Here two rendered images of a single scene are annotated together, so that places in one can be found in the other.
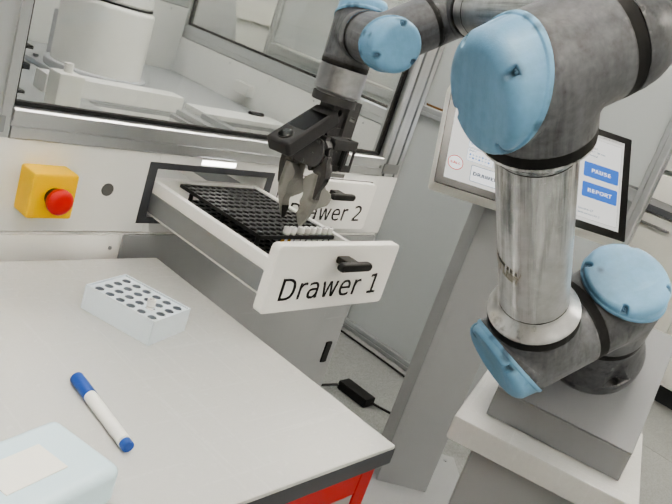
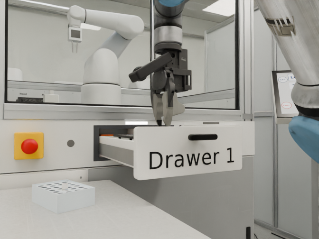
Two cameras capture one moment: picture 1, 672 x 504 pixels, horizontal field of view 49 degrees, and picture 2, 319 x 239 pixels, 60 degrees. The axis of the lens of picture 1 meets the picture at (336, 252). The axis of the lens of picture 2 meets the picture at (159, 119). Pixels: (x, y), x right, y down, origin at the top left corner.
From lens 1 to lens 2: 61 cm
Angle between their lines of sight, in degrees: 30
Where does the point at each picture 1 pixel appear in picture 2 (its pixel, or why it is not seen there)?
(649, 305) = not seen: outside the picture
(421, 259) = (305, 185)
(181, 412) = not seen: outside the picture
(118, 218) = (81, 159)
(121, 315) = (45, 197)
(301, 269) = (162, 144)
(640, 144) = not seen: outside the picture
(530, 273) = (301, 5)
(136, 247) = (98, 176)
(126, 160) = (78, 125)
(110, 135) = (65, 113)
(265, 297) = (137, 166)
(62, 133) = (35, 114)
